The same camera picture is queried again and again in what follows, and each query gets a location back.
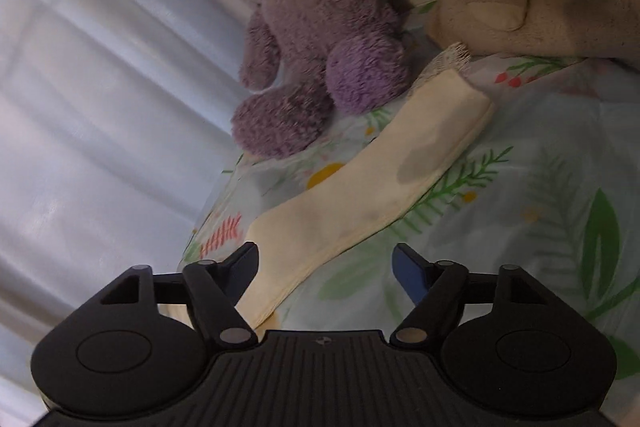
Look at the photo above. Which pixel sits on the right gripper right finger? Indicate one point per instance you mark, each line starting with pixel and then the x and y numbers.
pixel 437 290

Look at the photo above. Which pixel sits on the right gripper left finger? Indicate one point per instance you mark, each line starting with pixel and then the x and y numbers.
pixel 214 290

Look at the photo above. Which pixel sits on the cream knit sweater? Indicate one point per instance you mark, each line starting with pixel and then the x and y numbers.
pixel 441 117

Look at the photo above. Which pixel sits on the floral print bed sheet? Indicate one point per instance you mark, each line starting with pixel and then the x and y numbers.
pixel 552 184

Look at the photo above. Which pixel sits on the white curtain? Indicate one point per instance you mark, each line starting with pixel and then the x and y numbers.
pixel 115 128

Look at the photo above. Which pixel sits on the purple teddy bear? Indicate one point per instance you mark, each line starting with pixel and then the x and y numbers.
pixel 306 59

